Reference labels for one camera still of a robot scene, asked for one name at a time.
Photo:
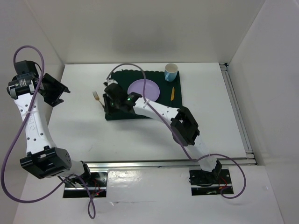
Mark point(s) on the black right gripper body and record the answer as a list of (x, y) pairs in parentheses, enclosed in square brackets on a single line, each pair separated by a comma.
[(114, 106)]

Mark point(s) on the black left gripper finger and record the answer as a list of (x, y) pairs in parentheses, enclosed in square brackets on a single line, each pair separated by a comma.
[(53, 85), (53, 100)]

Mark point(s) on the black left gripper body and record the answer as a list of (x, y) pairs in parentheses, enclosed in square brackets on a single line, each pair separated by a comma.
[(43, 82)]

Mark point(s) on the gold fork green handle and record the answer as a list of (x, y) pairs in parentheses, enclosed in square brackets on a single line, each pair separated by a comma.
[(97, 98)]

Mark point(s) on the lilac plate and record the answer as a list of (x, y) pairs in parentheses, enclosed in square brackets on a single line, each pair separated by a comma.
[(152, 91)]

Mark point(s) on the gold knife green handle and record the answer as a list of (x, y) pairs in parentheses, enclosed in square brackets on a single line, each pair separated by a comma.
[(172, 94)]

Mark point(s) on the blue mug white inside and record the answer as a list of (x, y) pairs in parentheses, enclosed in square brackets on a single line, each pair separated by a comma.
[(170, 72)]

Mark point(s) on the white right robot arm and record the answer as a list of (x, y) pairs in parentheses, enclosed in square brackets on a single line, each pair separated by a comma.
[(180, 121)]

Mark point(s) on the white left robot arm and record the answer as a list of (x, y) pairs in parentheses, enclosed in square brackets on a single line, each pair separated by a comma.
[(43, 158)]

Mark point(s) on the aluminium front rail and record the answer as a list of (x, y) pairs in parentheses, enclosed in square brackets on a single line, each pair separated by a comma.
[(164, 164)]

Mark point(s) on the aluminium rail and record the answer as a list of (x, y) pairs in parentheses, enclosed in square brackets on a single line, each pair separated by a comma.
[(164, 164), (236, 110)]

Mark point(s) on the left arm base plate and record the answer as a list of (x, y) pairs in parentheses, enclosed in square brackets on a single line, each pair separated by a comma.
[(96, 184)]

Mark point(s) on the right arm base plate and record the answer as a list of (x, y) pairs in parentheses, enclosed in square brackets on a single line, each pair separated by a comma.
[(203, 184)]

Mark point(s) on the aluminium right side rail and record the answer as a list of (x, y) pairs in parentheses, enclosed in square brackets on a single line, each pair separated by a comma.
[(236, 110)]

